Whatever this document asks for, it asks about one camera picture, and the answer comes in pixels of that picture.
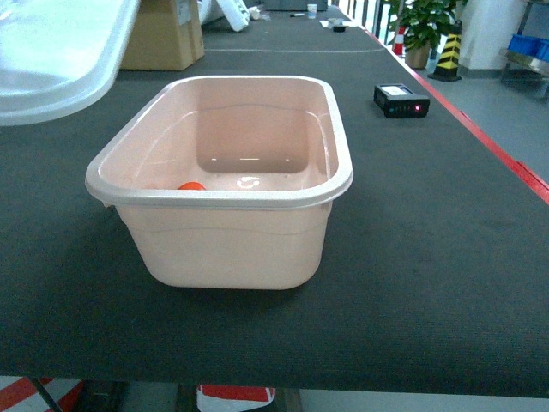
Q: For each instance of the orange cylindrical capacitor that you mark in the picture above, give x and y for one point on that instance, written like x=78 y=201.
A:
x=192 y=186

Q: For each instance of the white box lid grey handle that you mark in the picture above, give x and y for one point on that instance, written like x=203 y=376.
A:
x=59 y=57

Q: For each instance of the pink plastic storage box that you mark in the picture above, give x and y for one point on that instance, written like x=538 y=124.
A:
x=272 y=154

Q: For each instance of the black electronic device box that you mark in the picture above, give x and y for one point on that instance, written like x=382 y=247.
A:
x=398 y=101

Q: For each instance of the brown cardboard box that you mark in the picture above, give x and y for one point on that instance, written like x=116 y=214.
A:
x=166 y=36

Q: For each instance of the dark grey table mat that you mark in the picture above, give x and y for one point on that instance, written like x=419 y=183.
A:
x=434 y=276

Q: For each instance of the red white traffic cone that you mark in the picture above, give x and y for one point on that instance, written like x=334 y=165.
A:
x=398 y=43

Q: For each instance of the white paper cup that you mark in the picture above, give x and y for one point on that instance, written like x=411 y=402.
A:
x=311 y=11

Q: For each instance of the red white striped bollard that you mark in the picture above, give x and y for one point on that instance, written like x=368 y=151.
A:
x=233 y=398

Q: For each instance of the yellow black striped cone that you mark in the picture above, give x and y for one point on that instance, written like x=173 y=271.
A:
x=447 y=66

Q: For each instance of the potted green plant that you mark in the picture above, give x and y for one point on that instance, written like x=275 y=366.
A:
x=424 y=22

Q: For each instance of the small blue bin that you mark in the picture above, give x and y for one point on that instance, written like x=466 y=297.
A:
x=529 y=46

